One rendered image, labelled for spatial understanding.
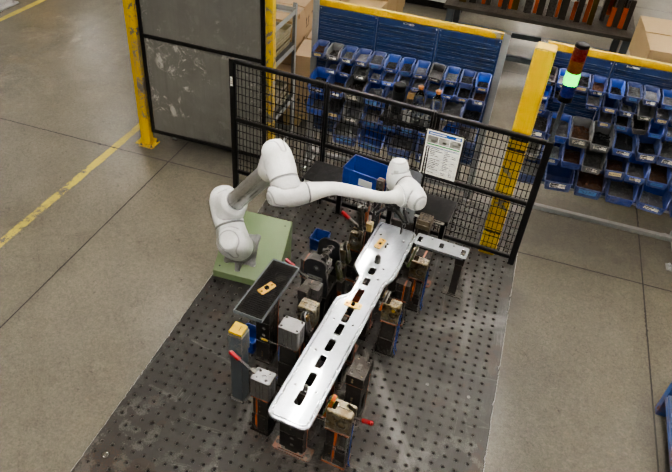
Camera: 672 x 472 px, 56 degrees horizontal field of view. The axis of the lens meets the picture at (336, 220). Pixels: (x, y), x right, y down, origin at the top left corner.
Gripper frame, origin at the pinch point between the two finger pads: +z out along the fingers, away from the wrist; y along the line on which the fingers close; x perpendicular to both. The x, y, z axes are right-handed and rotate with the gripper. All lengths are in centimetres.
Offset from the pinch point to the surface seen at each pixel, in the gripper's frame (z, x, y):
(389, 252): 13.6, -3.3, 3.2
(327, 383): 13, -94, 7
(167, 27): -1, 151, -238
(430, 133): -28, 54, 2
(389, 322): 20, -43, 18
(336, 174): 11, 45, -48
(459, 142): -27, 54, 18
